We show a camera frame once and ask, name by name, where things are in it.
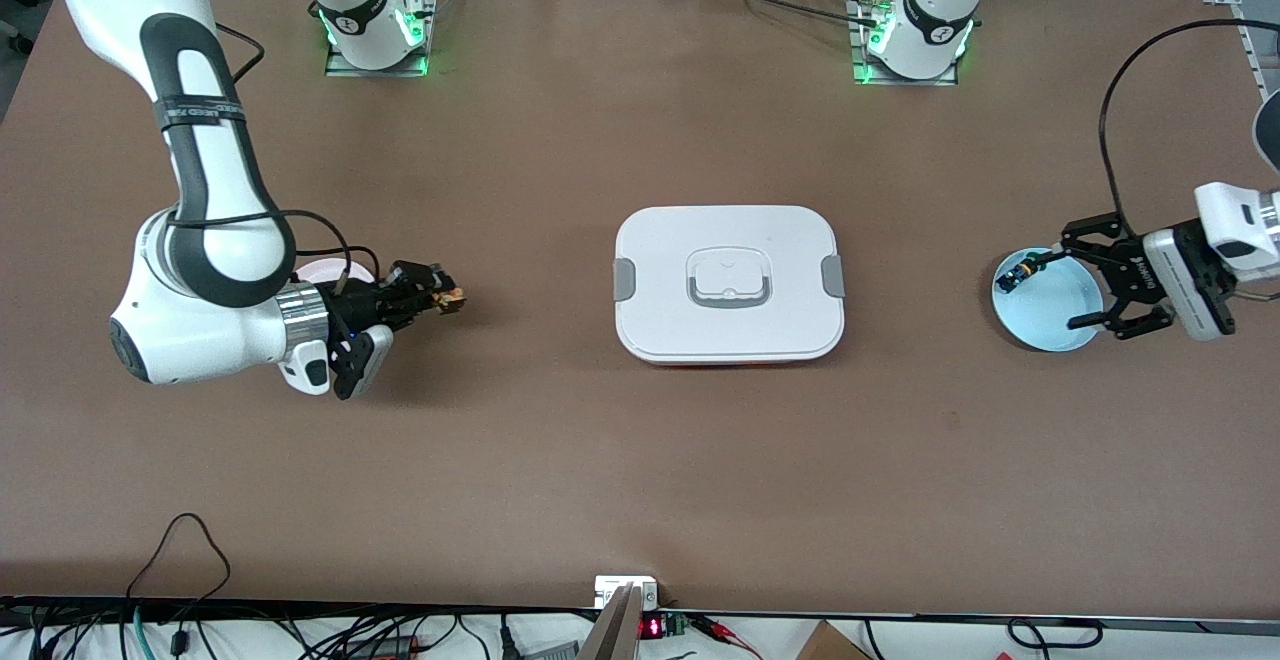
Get white container with grey handle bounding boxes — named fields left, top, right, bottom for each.
left=612, top=205, right=846, bottom=368

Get white round plate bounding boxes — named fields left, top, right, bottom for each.
left=293, top=258, right=381, bottom=287

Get light blue round plate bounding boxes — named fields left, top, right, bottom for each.
left=991, top=247, right=1105, bottom=353

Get black green small part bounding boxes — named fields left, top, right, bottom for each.
left=997, top=254, right=1041, bottom=293

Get red clip leads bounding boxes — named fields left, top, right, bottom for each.
left=690, top=615, right=763, bottom=659

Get black oval cable loop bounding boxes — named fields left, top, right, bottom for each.
left=1008, top=617, right=1105, bottom=649

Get black looped cable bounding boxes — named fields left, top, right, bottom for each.
left=125, top=513, right=233, bottom=601

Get aluminium camera stand bar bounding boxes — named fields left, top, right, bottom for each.
left=578, top=583, right=646, bottom=660

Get small white device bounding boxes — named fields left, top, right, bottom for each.
left=593, top=575, right=661, bottom=611

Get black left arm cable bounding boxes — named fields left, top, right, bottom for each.
left=1015, top=0, right=1280, bottom=241

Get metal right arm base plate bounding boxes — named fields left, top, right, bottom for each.
left=325, top=0, right=439, bottom=78

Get black power adapter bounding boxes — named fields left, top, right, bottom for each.
left=345, top=635, right=421, bottom=659

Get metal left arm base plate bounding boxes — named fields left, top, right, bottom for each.
left=850, top=0, right=961, bottom=86

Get perforated aluminium rail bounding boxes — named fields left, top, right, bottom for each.
left=1232, top=2, right=1273, bottom=106

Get brown cardboard piece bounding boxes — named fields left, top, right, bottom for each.
left=795, top=620, right=873, bottom=660

